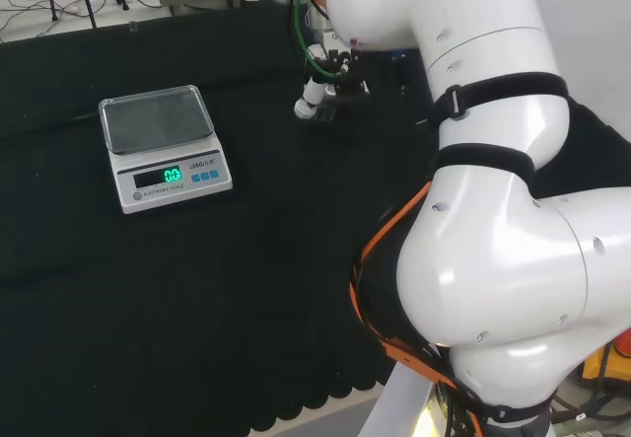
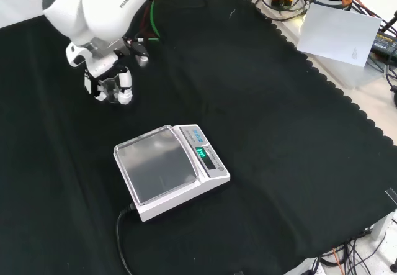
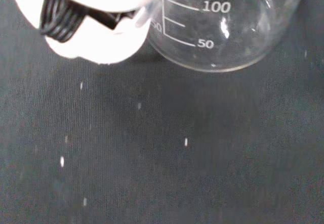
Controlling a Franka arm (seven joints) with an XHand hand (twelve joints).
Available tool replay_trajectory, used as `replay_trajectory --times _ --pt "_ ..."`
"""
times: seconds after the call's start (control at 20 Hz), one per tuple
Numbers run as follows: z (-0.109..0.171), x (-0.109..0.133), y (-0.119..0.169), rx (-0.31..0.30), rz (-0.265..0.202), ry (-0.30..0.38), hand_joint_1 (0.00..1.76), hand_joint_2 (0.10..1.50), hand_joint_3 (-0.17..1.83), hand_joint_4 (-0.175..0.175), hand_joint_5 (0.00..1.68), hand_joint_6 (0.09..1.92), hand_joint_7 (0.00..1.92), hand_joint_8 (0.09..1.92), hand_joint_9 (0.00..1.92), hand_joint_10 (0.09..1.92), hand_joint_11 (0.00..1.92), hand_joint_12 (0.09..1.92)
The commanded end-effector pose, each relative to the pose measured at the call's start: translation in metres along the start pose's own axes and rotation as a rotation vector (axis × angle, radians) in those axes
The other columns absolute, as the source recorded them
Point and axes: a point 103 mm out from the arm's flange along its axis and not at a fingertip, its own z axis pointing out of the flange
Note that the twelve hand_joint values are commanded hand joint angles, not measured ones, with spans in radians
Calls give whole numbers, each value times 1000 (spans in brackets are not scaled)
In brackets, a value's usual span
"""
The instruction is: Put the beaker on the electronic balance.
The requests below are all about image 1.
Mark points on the black bench cloth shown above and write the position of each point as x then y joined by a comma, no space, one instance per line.
197,284

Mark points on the small clear glass beaker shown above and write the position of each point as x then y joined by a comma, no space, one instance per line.
328,107

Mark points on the small clear clip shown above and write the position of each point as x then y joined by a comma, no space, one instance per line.
133,26

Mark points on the pale board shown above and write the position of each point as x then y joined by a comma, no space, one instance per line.
394,407

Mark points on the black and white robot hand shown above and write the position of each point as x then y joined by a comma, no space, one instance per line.
345,74

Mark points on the electronic balance with steel pan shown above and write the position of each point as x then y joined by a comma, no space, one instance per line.
162,161

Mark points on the yellow stop button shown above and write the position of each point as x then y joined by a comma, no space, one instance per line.
609,355

